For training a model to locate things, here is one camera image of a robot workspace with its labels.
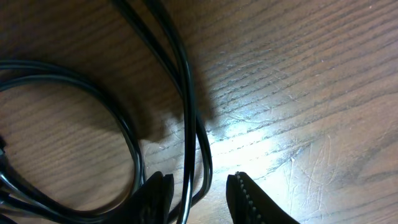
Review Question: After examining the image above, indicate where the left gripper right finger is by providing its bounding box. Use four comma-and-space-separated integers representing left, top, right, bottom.
226, 172, 299, 224

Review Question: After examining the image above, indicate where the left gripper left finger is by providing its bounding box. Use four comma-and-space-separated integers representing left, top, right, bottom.
108, 171, 174, 224

